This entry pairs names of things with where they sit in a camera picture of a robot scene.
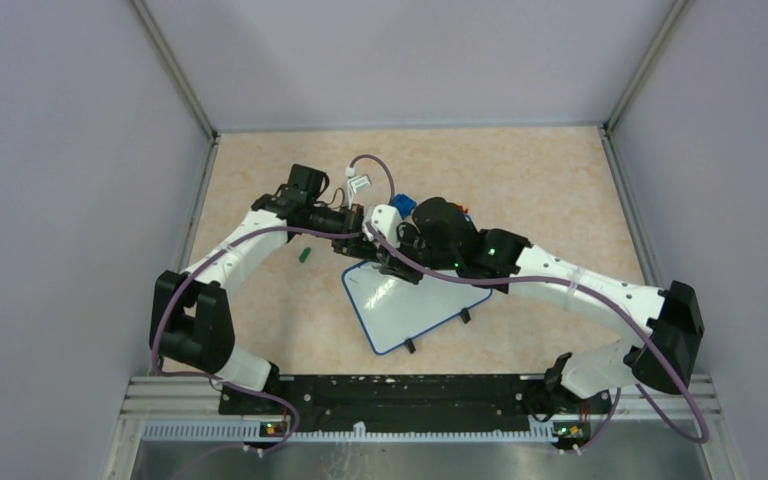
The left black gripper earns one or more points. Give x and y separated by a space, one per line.
356 246

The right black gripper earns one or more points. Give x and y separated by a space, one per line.
393 265

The green marker cap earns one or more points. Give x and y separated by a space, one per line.
304 255

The blue-framed whiteboard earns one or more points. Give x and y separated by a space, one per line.
393 313

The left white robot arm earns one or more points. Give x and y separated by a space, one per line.
191 318

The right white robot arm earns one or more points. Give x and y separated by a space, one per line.
660 329

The blue toy car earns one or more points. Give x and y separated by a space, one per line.
404 204

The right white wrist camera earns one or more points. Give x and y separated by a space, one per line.
384 219

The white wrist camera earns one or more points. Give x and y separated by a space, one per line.
384 219
355 183

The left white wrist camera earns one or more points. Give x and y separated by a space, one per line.
355 183

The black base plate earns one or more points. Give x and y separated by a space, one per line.
510 394

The aluminium frame rail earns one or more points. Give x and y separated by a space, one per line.
185 427

